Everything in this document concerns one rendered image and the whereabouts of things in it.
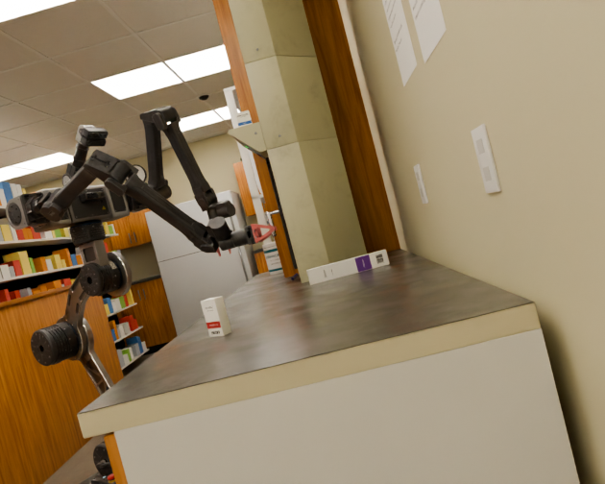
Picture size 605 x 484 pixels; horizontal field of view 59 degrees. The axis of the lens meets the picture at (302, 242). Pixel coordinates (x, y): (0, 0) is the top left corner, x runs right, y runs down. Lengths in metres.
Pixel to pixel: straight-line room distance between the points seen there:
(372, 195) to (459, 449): 1.48
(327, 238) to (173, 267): 5.28
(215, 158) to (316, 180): 5.78
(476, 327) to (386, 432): 0.20
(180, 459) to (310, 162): 1.21
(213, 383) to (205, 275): 6.10
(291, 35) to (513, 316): 1.42
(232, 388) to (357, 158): 1.52
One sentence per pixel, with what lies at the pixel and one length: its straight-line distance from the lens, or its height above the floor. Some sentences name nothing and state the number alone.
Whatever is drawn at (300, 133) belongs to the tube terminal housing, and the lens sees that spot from 1.86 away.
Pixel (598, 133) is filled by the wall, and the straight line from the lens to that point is 0.63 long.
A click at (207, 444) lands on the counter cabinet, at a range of 0.86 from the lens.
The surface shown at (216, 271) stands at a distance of 6.87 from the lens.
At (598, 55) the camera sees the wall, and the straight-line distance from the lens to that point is 0.61.
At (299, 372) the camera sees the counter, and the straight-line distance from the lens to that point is 0.81.
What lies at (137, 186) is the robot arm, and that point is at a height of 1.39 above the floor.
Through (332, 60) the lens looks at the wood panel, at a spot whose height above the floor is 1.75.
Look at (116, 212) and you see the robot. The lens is 2.49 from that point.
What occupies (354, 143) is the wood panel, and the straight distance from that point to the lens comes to 2.21.
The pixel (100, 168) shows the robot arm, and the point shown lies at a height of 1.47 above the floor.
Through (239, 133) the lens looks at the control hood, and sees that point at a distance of 1.86.
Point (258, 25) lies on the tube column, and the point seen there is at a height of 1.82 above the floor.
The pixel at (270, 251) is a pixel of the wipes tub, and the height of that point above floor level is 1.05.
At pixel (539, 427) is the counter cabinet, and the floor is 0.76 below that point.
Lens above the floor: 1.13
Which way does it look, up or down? 2 degrees down
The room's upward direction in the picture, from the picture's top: 15 degrees counter-clockwise
